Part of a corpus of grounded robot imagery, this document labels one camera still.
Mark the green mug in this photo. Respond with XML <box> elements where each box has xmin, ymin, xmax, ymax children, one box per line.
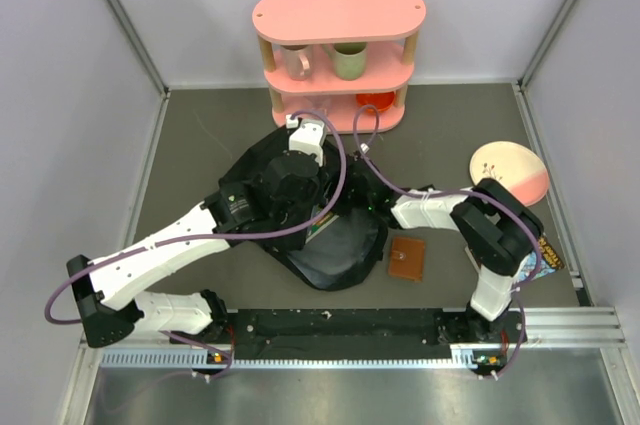
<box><xmin>321</xmin><ymin>42</ymin><xmax>367</xmax><ymax>81</ymax></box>

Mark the brown leather wallet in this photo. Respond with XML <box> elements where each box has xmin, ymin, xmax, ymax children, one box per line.
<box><xmin>388</xmin><ymin>236</ymin><xmax>426</xmax><ymax>282</ymax></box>

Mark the pink three-tier shelf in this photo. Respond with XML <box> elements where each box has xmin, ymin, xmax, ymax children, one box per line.
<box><xmin>252</xmin><ymin>0</ymin><xmax>427</xmax><ymax>133</ymax></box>

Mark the grey cable duct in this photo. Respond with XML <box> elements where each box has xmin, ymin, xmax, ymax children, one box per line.
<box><xmin>99</xmin><ymin>348</ymin><xmax>506</xmax><ymax>371</ymax></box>

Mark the pink mug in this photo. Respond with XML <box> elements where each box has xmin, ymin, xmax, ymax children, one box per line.
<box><xmin>280</xmin><ymin>45</ymin><xmax>313</xmax><ymax>81</ymax></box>

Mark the cream and pink plate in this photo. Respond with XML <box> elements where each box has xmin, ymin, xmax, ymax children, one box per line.
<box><xmin>469</xmin><ymin>141</ymin><xmax>550</xmax><ymax>206</ymax></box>

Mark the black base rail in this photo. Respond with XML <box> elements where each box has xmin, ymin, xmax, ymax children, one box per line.
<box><xmin>192</xmin><ymin>308</ymin><xmax>522</xmax><ymax>361</ymax></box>

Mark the black student backpack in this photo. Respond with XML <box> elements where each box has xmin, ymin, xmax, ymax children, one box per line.
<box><xmin>210</xmin><ymin>128</ymin><xmax>391</xmax><ymax>291</ymax></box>

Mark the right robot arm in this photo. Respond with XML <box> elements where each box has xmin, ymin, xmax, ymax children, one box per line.
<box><xmin>339</xmin><ymin>153</ymin><xmax>544</xmax><ymax>341</ymax></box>

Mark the clear drinking glass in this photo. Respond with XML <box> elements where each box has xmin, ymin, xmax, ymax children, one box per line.
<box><xmin>311</xmin><ymin>96</ymin><xmax>331</xmax><ymax>116</ymax></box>

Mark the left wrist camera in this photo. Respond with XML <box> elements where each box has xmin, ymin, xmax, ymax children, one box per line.
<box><xmin>285</xmin><ymin>114</ymin><xmax>327</xmax><ymax>167</ymax></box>

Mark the green treehouse paperback book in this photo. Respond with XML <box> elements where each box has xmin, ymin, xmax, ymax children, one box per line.
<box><xmin>305</xmin><ymin>212</ymin><xmax>338</xmax><ymax>243</ymax></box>

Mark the purple cable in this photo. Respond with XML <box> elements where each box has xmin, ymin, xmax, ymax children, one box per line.
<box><xmin>352</xmin><ymin>104</ymin><xmax>544</xmax><ymax>380</ymax></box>
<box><xmin>44</xmin><ymin>111</ymin><xmax>349</xmax><ymax>380</ymax></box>

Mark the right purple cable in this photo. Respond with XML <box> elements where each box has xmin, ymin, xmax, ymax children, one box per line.
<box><xmin>352</xmin><ymin>104</ymin><xmax>544</xmax><ymax>380</ymax></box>

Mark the black yellow treehouse book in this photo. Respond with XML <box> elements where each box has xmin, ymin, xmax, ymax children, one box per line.
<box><xmin>464</xmin><ymin>234</ymin><xmax>566</xmax><ymax>286</ymax></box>

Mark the orange bowl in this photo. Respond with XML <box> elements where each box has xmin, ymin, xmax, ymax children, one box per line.
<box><xmin>356</xmin><ymin>91</ymin><xmax>396</xmax><ymax>114</ymax></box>

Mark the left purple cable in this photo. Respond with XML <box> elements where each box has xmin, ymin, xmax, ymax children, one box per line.
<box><xmin>44</xmin><ymin>111</ymin><xmax>349</xmax><ymax>380</ymax></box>

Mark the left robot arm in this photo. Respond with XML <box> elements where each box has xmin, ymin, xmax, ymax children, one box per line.
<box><xmin>72</xmin><ymin>151</ymin><xmax>323</xmax><ymax>348</ymax></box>

